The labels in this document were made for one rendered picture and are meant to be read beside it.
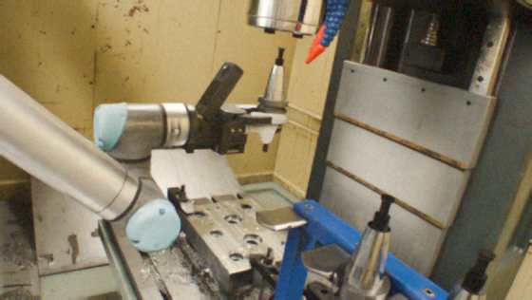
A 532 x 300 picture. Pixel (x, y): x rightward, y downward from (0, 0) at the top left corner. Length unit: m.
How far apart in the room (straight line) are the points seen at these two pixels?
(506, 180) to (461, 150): 0.12
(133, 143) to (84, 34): 1.05
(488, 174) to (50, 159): 0.90
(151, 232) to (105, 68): 1.20
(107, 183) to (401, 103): 0.80
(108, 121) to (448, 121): 0.76
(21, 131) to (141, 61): 1.25
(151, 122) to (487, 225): 0.80
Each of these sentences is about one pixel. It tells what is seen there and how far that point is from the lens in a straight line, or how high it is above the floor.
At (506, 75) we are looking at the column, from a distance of 0.98.
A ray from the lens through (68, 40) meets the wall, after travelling 1.62.
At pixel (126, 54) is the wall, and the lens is 1.66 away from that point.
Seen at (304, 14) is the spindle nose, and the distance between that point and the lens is 0.67.
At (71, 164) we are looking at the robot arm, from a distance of 0.48.
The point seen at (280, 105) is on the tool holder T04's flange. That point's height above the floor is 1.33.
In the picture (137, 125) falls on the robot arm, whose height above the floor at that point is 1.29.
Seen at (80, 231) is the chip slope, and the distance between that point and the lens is 1.47.
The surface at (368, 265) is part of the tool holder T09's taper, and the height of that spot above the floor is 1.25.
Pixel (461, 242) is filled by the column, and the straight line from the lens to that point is 1.06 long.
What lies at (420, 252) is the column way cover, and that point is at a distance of 1.09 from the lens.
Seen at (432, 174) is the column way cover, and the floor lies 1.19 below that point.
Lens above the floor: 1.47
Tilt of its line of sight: 18 degrees down
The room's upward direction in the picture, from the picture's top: 9 degrees clockwise
